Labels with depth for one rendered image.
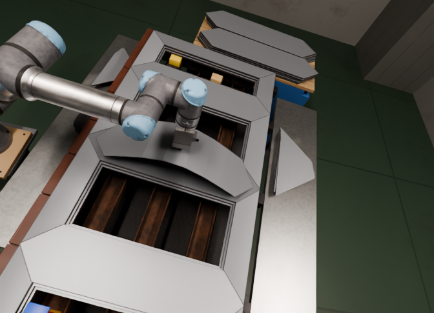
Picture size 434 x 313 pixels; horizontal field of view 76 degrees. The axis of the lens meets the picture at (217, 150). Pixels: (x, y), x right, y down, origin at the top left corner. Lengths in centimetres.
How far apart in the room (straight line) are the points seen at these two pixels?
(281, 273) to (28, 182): 109
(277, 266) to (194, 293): 38
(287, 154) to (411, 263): 163
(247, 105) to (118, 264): 93
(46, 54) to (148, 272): 74
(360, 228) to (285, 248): 136
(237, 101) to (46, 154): 91
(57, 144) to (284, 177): 105
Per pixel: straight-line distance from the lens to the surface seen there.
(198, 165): 102
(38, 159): 141
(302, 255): 130
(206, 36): 178
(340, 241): 240
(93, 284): 102
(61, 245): 106
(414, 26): 361
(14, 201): 135
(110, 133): 119
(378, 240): 263
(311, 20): 405
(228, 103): 142
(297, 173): 140
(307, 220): 137
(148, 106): 76
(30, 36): 98
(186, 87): 79
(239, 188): 113
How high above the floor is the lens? 185
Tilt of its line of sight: 55 degrees down
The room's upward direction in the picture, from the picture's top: 25 degrees clockwise
